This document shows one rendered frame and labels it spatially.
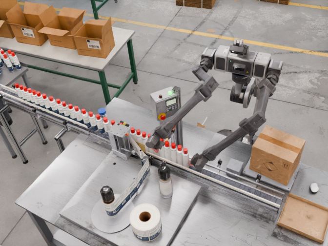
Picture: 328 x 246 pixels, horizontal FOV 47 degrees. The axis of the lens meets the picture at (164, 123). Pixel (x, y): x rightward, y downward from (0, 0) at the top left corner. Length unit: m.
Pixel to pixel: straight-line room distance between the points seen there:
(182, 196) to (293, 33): 3.88
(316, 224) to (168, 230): 0.99
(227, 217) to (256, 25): 4.01
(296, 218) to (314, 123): 2.02
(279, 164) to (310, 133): 1.78
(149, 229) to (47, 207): 0.86
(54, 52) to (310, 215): 3.17
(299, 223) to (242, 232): 0.39
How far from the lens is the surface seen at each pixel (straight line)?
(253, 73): 2.86
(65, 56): 4.40
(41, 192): 3.05
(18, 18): 4.89
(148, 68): 5.29
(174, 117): 2.38
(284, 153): 2.73
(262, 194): 2.78
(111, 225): 2.66
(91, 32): 4.46
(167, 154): 2.85
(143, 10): 6.65
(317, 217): 2.82
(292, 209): 2.81
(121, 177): 2.88
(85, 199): 2.83
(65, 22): 4.71
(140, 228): 2.46
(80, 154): 3.18
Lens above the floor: 3.16
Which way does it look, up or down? 45 degrees down
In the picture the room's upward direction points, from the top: 6 degrees counter-clockwise
